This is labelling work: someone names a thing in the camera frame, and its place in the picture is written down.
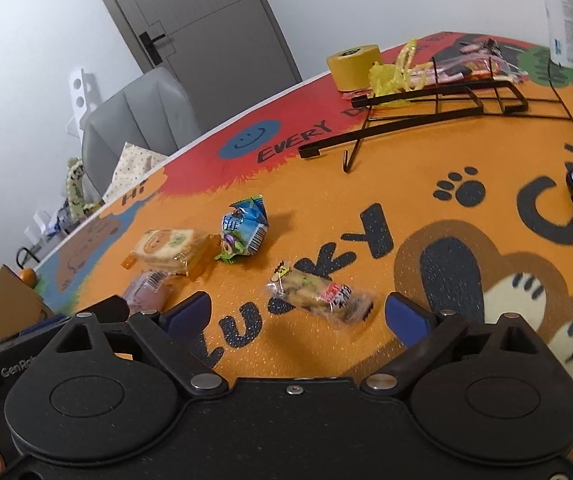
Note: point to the colourful printed table mat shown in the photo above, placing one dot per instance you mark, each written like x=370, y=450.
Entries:
x=366, y=185

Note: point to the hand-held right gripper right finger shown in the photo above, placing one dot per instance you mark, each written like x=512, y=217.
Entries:
x=409, y=317

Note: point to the white flower wreath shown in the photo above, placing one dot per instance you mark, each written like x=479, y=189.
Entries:
x=77, y=185

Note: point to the yellow tape roll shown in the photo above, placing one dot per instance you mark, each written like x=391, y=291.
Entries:
x=354, y=67

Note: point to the white containers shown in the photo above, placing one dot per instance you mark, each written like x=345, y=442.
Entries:
x=36, y=225

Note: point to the orange green cracker packet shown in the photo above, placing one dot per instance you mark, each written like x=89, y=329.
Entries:
x=171, y=250

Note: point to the purple snack packet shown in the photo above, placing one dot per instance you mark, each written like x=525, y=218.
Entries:
x=146, y=290

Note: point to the grey door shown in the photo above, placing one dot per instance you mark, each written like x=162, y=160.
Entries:
x=206, y=10

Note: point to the beige rice cracker packet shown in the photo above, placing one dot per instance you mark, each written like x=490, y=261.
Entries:
x=321, y=295

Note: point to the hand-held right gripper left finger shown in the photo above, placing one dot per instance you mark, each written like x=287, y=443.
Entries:
x=186, y=310

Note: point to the dotted beige cushion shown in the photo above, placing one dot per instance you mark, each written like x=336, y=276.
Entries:
x=131, y=170

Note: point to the large cardboard box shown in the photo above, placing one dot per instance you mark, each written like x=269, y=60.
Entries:
x=1, y=305

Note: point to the small orange ball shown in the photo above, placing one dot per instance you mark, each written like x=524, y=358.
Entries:
x=27, y=276

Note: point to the blue green snack packet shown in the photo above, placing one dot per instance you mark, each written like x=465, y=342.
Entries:
x=244, y=230

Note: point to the red and clear snack packets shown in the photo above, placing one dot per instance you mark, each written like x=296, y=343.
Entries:
x=466, y=67

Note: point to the yellow plastic bag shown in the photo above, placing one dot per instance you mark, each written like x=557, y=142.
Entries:
x=391, y=80

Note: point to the white perforated rack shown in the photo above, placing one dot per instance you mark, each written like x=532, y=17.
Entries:
x=82, y=95

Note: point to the black shoe rack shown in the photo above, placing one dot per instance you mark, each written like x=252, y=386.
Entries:
x=26, y=255

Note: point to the grey chair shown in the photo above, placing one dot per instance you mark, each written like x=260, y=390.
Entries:
x=141, y=105

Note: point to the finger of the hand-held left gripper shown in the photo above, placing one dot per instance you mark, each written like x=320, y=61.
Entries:
x=106, y=306

